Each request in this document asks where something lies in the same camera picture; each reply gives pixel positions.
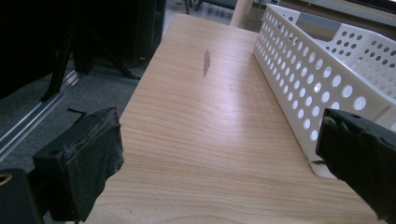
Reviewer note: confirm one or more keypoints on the white perforated plastic basket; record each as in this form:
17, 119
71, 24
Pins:
311, 77

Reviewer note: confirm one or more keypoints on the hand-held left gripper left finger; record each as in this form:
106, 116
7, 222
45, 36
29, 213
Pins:
79, 165

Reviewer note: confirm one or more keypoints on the black metal stand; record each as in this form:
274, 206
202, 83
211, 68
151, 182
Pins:
67, 59

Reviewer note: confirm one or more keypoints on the aluminium floor rail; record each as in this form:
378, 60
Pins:
29, 119

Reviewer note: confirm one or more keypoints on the white round post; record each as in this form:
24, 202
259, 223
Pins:
241, 12

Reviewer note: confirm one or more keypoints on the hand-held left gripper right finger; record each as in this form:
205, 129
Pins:
361, 155

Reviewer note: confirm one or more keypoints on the black cabinet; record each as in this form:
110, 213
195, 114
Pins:
140, 28

